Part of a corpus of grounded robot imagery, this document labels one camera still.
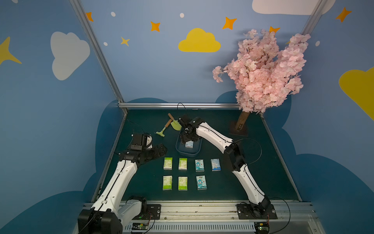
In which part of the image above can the blue plastic storage box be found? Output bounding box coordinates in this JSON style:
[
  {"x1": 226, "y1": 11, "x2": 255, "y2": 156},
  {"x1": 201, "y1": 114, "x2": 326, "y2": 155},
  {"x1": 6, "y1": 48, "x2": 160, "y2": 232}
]
[{"x1": 175, "y1": 130, "x2": 202, "y2": 158}]

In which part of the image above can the green pocket tissue pack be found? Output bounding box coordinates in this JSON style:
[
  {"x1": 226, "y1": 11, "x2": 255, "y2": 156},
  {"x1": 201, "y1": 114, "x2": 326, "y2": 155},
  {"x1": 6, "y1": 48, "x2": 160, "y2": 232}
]
[{"x1": 163, "y1": 158, "x2": 173, "y2": 170}]

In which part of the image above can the blue pocket tissue pack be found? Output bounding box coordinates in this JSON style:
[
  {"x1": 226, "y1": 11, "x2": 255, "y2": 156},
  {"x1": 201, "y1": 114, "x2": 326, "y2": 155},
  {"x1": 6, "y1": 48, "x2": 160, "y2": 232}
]
[{"x1": 195, "y1": 160, "x2": 205, "y2": 172}]

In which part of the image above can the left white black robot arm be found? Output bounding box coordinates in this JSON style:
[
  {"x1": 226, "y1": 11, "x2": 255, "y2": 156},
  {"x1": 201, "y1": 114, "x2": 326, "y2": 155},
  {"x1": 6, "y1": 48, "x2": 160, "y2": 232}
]
[{"x1": 78, "y1": 143, "x2": 168, "y2": 234}]

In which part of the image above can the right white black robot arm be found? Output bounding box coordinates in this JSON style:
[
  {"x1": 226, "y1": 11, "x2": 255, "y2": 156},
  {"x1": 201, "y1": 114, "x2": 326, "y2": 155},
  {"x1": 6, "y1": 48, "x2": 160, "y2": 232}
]
[{"x1": 178, "y1": 115, "x2": 274, "y2": 219}]

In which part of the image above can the green toy shovel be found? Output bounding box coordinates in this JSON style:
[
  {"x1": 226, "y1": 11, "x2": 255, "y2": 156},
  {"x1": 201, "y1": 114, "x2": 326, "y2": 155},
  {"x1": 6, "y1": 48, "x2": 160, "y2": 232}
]
[{"x1": 168, "y1": 113, "x2": 182, "y2": 131}]

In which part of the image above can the green toy rake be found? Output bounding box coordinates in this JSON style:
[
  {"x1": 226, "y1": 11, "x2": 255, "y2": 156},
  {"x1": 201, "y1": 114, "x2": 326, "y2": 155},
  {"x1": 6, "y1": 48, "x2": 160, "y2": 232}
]
[{"x1": 156, "y1": 119, "x2": 172, "y2": 137}]

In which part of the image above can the left green circuit board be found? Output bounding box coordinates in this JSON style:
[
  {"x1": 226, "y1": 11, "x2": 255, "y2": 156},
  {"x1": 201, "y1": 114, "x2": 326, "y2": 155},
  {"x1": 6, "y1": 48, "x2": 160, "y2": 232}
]
[{"x1": 131, "y1": 223, "x2": 149, "y2": 232}]

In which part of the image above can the green circuit board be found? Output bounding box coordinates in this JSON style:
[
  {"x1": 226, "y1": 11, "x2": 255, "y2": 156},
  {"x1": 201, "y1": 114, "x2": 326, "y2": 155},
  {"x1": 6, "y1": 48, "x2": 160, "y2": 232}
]
[
  {"x1": 254, "y1": 222, "x2": 269, "y2": 234},
  {"x1": 131, "y1": 223, "x2": 149, "y2": 232}
]

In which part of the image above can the pink cherry blossom tree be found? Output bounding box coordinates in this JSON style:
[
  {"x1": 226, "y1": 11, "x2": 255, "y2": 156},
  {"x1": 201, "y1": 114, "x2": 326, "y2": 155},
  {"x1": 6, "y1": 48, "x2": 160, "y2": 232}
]
[{"x1": 212, "y1": 29, "x2": 311, "y2": 135}]

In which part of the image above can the right green circuit board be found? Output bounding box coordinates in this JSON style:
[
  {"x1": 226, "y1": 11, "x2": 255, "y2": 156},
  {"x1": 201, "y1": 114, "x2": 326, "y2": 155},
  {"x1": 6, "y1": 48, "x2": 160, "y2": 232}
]
[{"x1": 254, "y1": 222, "x2": 269, "y2": 234}]

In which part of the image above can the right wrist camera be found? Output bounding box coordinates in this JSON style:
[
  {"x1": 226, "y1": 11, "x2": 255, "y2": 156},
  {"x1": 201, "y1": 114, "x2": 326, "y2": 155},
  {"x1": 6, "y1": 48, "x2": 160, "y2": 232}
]
[{"x1": 178, "y1": 114, "x2": 192, "y2": 128}]

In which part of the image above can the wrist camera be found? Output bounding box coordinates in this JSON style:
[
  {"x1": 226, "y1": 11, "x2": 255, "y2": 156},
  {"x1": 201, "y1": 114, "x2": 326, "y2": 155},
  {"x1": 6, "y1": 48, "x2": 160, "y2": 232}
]
[
  {"x1": 178, "y1": 114, "x2": 192, "y2": 128},
  {"x1": 130, "y1": 133, "x2": 153, "y2": 151}
]

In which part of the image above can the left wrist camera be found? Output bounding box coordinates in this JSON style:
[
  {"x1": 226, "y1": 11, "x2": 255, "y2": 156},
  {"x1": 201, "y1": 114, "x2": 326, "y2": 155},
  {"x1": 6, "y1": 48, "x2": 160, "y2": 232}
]
[{"x1": 130, "y1": 133, "x2": 153, "y2": 151}]

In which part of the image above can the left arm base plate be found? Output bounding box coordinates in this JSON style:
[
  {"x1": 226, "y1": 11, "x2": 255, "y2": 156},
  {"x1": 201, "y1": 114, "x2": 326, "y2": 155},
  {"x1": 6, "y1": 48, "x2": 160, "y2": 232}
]
[{"x1": 134, "y1": 204, "x2": 162, "y2": 220}]

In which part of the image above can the aluminium rail frame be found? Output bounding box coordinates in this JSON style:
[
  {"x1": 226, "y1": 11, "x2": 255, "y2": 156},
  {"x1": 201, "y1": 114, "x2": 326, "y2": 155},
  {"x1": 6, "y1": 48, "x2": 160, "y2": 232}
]
[{"x1": 71, "y1": 200, "x2": 326, "y2": 234}]

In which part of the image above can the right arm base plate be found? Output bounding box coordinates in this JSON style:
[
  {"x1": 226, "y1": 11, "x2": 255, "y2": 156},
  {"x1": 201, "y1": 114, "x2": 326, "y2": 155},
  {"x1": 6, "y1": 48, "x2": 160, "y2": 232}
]
[{"x1": 236, "y1": 202, "x2": 278, "y2": 220}]

